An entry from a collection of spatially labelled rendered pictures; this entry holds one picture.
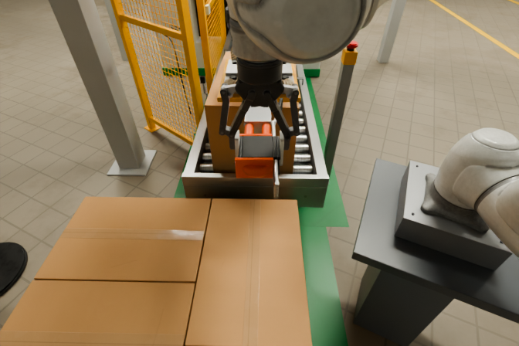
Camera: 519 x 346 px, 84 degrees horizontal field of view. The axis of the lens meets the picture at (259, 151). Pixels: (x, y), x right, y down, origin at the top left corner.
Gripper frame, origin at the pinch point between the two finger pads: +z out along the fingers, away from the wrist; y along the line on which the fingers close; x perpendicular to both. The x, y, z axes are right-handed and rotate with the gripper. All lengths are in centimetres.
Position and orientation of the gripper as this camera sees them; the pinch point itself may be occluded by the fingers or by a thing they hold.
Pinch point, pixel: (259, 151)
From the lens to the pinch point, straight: 59.4
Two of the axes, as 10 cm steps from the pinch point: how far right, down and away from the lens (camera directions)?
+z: 0.0, 7.7, 6.4
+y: -10.0, -0.1, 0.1
